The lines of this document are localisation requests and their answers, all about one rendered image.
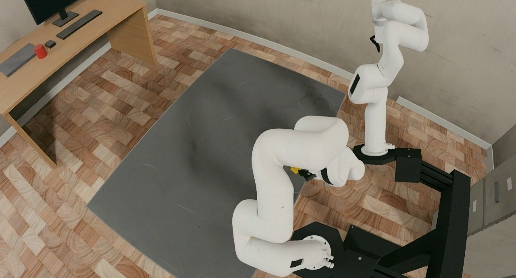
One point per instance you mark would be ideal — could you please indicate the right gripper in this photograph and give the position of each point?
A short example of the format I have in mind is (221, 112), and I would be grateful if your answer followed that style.
(378, 36)

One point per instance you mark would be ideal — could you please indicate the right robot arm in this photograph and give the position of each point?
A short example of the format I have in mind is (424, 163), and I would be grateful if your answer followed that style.
(406, 26)

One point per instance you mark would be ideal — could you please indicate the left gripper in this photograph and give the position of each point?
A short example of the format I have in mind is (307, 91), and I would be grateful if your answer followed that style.
(313, 175)

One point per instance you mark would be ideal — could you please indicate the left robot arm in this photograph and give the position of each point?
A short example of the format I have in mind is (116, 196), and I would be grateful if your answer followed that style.
(261, 227)

